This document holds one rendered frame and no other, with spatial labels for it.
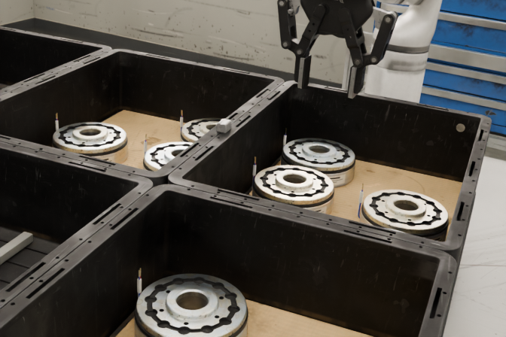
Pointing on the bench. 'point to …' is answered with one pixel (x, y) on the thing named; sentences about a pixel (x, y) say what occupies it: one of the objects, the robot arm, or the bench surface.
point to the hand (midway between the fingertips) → (328, 79)
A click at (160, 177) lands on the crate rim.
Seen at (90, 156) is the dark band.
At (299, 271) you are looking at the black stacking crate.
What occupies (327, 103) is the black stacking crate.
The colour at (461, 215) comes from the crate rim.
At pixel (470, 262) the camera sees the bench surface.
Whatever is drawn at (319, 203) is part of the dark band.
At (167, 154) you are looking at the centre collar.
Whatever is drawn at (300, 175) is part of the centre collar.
